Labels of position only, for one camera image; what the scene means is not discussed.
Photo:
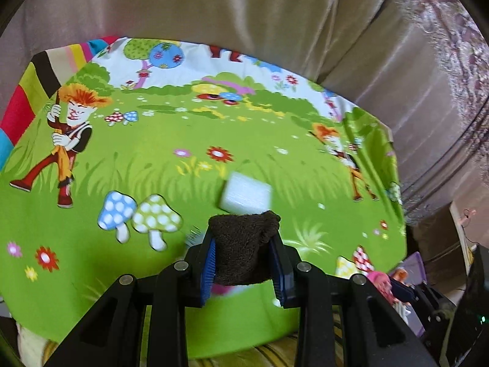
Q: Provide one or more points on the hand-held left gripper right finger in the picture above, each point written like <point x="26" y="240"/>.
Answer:
<point x="278" y="275"/>

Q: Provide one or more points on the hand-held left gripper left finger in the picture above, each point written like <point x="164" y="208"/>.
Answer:
<point x="208" y="271"/>

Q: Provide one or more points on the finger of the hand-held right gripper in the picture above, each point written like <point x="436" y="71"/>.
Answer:
<point x="405" y="292"/>

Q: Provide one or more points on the dark brown towel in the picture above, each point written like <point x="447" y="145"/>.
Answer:
<point x="244" y="248"/>

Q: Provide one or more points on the purple storage box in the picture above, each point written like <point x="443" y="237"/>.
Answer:
<point x="414" y="265"/>

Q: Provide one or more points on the striped velvet cushion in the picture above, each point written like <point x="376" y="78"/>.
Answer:
<point x="267" y="351"/>

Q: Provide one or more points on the white folded cloth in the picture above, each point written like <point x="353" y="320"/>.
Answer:
<point x="244" y="193"/>

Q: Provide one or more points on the green cartoon printed blanket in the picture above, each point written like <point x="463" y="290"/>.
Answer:
<point x="152" y="153"/>

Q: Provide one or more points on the lace trimmed curtain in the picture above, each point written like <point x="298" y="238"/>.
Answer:
<point x="458" y="65"/>

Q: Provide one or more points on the beige satin curtain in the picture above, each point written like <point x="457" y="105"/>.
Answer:
<point x="229" y="4"/>

